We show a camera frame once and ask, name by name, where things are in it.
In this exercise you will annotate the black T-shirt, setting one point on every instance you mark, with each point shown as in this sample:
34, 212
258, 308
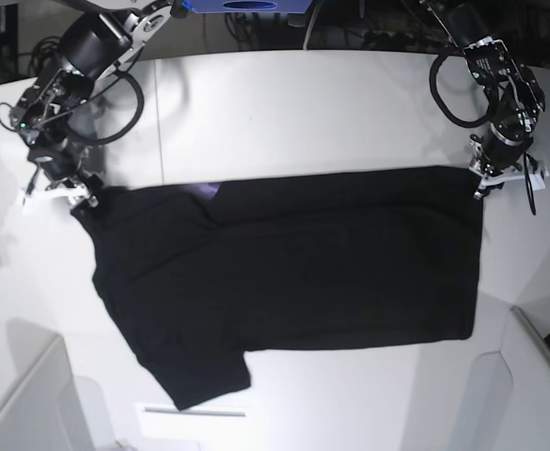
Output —
343, 261

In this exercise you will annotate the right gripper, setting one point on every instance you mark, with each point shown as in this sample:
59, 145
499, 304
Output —
62, 164

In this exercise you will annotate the blue box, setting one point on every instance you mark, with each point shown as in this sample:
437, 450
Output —
259, 6

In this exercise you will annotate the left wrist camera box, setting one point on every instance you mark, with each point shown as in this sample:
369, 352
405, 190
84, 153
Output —
537, 175

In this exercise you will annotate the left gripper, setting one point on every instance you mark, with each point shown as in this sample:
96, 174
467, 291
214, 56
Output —
500, 157

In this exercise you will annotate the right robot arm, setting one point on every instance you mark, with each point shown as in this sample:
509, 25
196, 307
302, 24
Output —
103, 41

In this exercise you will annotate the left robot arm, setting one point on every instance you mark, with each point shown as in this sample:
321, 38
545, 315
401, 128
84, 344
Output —
514, 97

